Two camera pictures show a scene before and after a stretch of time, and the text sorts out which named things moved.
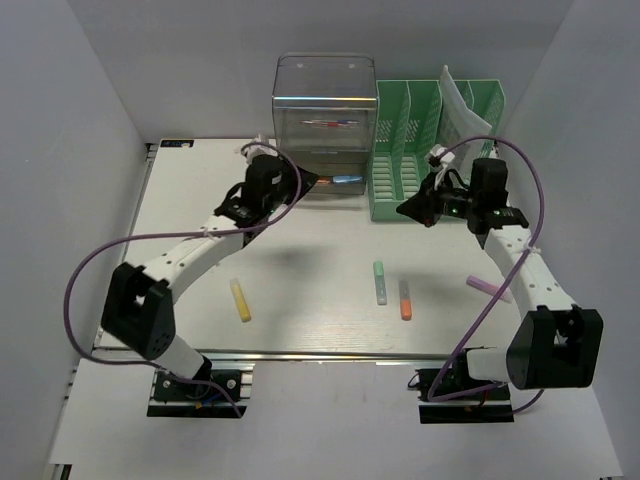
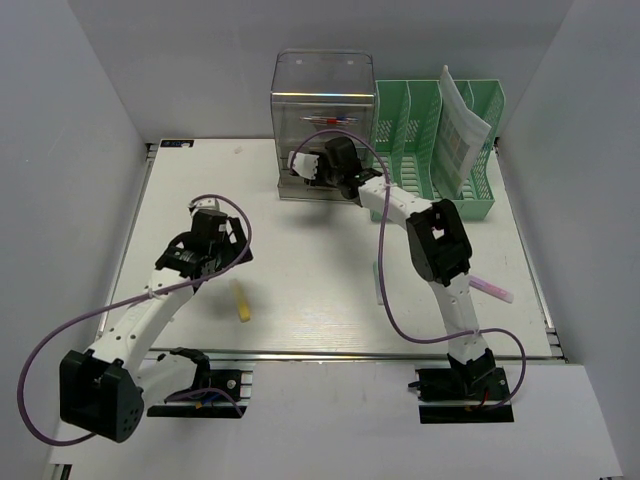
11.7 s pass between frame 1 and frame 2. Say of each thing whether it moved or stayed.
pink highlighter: stayed
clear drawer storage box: stayed
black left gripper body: moved
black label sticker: stayed
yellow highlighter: stayed
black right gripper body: moved
